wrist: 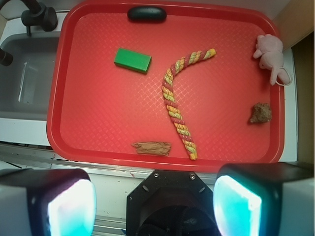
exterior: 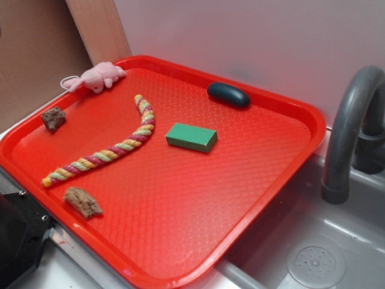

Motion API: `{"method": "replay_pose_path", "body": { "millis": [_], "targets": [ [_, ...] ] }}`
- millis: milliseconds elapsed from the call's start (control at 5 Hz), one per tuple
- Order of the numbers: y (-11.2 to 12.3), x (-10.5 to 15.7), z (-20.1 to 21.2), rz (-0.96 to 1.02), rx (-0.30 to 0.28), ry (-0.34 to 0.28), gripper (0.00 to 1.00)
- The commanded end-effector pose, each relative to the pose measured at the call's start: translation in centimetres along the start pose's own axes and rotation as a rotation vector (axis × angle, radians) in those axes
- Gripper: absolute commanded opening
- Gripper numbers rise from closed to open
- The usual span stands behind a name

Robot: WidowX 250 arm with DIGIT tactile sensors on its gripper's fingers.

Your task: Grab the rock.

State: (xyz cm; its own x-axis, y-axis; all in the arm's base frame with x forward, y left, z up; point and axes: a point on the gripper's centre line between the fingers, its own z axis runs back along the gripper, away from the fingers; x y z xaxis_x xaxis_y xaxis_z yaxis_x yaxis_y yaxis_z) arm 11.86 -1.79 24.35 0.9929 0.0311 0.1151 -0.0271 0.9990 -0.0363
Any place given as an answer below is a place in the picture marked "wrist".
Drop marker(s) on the grey sink basin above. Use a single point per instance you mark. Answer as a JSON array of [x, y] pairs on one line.
[[25, 85]]

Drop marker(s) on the pink plush toy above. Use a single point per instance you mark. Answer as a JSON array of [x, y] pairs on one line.
[[269, 49]]

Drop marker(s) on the brown rock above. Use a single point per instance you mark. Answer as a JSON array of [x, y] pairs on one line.
[[261, 113]]

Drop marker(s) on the red plastic tray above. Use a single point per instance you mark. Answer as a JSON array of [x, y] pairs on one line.
[[97, 109]]

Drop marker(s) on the black faucet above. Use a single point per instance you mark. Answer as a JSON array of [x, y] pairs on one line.
[[38, 14]]

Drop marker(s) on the green rectangular block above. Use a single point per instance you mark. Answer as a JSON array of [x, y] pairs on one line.
[[132, 60]]

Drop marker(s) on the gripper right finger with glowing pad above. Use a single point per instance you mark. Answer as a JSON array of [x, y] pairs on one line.
[[275, 199]]

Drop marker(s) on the black oval object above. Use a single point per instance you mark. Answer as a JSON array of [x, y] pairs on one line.
[[146, 14]]

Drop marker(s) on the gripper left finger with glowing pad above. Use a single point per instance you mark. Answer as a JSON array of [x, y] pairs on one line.
[[46, 202]]

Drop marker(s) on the brown bark piece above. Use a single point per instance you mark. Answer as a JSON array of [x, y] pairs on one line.
[[153, 148]]

